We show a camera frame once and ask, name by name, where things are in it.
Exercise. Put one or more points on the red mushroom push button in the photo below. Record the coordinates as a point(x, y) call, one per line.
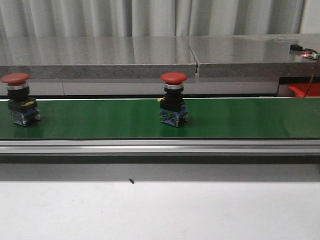
point(173, 109)
point(23, 108)

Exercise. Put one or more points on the grey stone countertop slab left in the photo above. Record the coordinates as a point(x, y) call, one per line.
point(96, 57)

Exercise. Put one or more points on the grey stone countertop slab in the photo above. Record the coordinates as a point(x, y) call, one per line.
point(266, 55)
point(96, 57)

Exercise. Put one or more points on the green conveyor belt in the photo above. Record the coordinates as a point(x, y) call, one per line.
point(216, 118)

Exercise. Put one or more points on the grey stone countertop slab right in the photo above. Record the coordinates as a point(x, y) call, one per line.
point(266, 55)

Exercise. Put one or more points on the white cabinet panel under counter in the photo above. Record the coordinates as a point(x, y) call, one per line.
point(154, 86)

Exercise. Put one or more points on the red plastic bin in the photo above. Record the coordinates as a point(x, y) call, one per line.
point(301, 90)

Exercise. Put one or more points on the black connector plug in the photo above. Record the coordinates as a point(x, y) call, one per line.
point(296, 47)

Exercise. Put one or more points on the small circuit board red LED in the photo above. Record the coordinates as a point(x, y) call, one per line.
point(310, 54)

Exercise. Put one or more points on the grey curtain backdrop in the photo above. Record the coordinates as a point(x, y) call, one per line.
point(157, 18)

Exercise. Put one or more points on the aluminium conveyor side rail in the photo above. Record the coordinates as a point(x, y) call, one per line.
point(162, 147)

